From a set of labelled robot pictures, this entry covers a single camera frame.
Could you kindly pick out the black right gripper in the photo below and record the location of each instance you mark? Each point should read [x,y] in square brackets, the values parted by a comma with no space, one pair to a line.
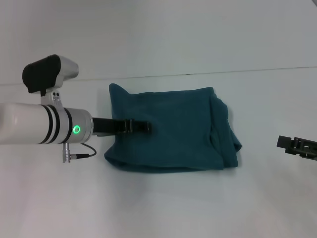
[303,148]

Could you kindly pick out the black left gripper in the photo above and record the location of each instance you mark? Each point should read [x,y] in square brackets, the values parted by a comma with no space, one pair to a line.
[109,126]

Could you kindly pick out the teal FREE print t-shirt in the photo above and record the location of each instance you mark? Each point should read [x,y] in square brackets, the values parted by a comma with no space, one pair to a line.
[173,134]

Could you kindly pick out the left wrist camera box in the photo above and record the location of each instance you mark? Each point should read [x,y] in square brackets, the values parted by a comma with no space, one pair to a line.
[44,74]

